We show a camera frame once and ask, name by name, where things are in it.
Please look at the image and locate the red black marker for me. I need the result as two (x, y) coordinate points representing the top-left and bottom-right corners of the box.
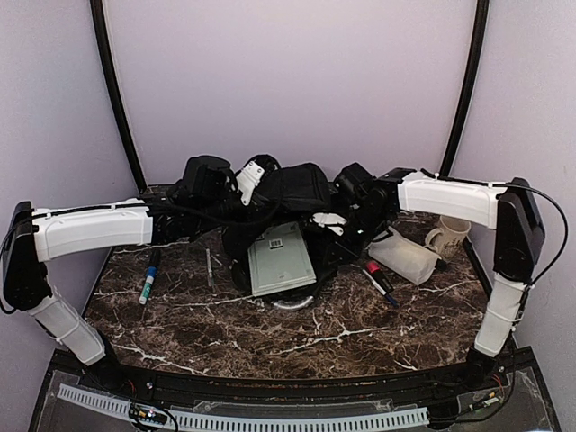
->
(365, 261), (394, 293)

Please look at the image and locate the grey notebook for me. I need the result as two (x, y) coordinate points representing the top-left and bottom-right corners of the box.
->
(247, 222), (317, 296)

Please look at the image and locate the white pouch bag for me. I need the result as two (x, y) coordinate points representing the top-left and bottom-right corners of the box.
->
(367, 228), (441, 285)

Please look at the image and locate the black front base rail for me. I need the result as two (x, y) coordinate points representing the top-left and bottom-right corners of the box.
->
(49, 348), (536, 410)

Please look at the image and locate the black corner post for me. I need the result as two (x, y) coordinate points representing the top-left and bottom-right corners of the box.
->
(89, 0), (148, 192)
(439, 0), (491, 176)

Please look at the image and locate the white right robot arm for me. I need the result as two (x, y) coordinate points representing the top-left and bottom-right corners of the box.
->
(312, 164), (545, 391)

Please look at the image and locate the left black corner post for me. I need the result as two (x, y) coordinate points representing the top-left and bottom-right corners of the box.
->
(89, 0), (148, 192)

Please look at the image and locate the clear silver pen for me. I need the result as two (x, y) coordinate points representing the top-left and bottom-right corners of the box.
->
(205, 247), (214, 287)

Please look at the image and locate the white slotted cable duct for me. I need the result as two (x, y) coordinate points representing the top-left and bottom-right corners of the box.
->
(57, 384), (429, 431)

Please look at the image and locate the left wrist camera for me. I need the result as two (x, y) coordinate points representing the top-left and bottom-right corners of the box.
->
(236, 161), (265, 206)

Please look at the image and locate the green white marker pen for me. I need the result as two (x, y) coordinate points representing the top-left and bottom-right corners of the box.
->
(139, 249), (161, 305)

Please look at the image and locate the black student bag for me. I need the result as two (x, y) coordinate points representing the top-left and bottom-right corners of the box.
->
(221, 163), (345, 311)

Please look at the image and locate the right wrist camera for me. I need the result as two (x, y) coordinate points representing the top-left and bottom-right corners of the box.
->
(311, 212), (347, 237)

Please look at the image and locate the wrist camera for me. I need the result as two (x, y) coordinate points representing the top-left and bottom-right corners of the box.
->
(311, 212), (347, 237)
(236, 161), (265, 206)

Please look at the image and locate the beige ceramic mug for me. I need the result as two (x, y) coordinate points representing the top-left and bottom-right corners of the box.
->
(425, 215), (472, 262)

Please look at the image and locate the small circuit board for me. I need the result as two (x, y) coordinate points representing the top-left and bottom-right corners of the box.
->
(129, 404), (168, 425)

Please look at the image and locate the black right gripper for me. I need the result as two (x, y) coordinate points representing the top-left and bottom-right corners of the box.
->
(323, 203), (391, 268)

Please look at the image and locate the right black corner post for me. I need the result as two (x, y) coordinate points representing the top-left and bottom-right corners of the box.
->
(439, 0), (491, 176)

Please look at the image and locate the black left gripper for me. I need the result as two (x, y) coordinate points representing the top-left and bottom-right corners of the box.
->
(194, 180), (272, 236)

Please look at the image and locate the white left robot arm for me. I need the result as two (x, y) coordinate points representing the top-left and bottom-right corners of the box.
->
(1, 155), (280, 392)

